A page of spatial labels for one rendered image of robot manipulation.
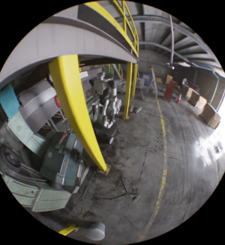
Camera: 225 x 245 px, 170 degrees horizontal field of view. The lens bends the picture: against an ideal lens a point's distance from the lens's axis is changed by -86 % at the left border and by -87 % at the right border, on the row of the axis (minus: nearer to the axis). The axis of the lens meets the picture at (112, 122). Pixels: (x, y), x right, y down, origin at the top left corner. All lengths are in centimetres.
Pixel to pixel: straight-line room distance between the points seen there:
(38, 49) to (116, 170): 178
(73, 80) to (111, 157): 160
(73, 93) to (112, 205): 171
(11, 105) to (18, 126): 29
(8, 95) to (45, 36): 98
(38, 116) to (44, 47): 106
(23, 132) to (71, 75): 114
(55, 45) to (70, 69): 14
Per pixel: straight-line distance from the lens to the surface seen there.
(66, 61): 33
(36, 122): 129
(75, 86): 35
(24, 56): 33
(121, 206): 171
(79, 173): 134
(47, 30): 41
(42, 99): 129
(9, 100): 126
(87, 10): 63
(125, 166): 168
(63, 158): 96
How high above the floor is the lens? 162
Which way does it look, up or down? 44 degrees down
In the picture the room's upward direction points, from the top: 2 degrees counter-clockwise
